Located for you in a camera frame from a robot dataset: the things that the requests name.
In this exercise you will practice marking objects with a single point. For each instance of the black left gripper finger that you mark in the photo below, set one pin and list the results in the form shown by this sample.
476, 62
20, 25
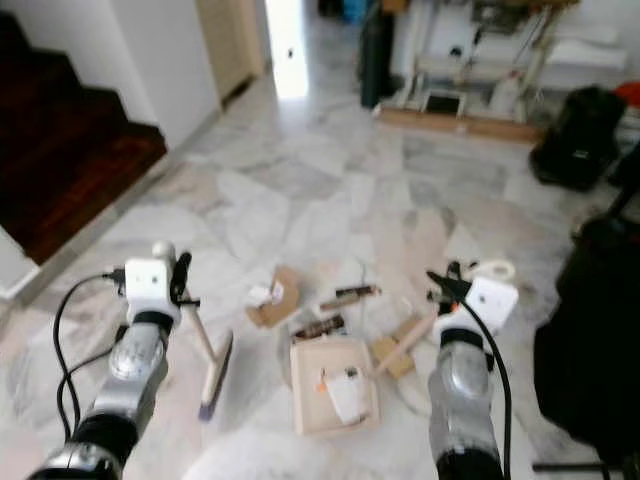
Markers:
182, 270

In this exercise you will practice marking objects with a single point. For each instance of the small cardboard box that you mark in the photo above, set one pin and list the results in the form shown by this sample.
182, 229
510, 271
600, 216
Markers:
390, 350

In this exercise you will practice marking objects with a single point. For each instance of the tall black cylinder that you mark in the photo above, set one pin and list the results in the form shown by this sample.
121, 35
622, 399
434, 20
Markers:
375, 60

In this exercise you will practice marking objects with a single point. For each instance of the white storage rack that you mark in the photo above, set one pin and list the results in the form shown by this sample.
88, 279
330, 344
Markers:
460, 65

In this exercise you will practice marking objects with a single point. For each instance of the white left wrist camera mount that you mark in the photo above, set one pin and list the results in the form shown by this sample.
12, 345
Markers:
150, 285

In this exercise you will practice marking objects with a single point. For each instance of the light wooden door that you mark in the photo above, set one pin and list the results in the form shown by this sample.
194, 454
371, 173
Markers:
228, 45

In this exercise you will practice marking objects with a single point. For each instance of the dark brown snack wrapper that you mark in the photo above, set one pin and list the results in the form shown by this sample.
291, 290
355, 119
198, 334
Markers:
320, 327

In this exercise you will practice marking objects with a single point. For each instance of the white plastic bottle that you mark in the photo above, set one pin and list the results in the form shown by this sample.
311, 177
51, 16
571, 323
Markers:
505, 98

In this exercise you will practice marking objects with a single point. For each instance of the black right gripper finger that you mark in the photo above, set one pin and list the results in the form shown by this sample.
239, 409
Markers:
442, 282

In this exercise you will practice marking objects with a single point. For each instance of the white crumpled paper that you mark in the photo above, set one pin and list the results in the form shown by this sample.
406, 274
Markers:
263, 293

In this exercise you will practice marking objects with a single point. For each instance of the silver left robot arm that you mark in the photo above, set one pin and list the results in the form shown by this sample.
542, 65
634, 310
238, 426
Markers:
135, 365

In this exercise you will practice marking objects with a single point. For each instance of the wooden base plank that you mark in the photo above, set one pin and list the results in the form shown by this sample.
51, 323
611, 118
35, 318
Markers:
460, 125

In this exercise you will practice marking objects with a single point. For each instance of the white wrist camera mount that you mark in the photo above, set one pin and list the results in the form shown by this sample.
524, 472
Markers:
150, 285
490, 300

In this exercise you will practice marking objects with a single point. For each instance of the flat brown cardboard piece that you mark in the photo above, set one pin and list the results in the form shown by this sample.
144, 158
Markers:
287, 295

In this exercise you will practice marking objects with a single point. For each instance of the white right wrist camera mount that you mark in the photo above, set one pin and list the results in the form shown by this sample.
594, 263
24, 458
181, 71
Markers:
490, 300

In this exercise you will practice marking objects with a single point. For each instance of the small dark picture frame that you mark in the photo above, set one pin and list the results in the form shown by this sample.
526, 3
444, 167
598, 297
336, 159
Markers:
442, 102

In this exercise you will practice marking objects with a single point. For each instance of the black bag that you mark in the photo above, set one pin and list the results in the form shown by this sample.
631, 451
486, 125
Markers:
575, 135

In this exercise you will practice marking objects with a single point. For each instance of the white packet orange mark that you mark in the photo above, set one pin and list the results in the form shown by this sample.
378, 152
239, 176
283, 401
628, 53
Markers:
350, 398

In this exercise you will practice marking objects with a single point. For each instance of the black chair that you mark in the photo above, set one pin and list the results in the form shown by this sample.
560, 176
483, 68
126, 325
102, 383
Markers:
595, 330

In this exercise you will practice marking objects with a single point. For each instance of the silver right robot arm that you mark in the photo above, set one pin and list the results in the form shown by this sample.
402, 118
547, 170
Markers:
460, 390

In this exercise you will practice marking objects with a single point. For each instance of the dark wooden staircase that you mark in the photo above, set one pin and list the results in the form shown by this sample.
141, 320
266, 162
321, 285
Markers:
70, 150

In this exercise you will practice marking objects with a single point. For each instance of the red cloth item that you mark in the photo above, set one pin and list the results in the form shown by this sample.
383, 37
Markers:
628, 93

